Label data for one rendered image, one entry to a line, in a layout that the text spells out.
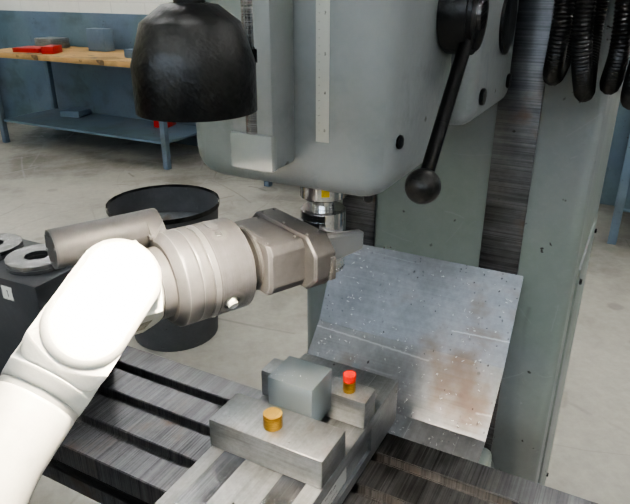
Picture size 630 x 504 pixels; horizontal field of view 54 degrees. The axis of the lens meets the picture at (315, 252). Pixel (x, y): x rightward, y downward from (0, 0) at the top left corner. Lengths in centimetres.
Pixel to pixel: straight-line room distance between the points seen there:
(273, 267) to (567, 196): 51
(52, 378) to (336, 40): 33
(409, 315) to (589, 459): 145
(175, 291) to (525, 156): 58
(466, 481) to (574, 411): 176
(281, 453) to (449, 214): 48
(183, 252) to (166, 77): 22
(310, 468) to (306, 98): 39
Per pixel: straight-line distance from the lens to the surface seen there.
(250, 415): 75
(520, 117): 93
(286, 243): 57
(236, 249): 55
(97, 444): 92
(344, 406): 78
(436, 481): 86
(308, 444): 71
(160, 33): 36
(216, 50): 35
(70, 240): 55
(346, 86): 50
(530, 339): 105
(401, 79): 51
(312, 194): 61
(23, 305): 98
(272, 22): 49
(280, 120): 50
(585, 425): 253
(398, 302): 104
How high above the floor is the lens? 148
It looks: 24 degrees down
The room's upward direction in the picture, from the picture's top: straight up
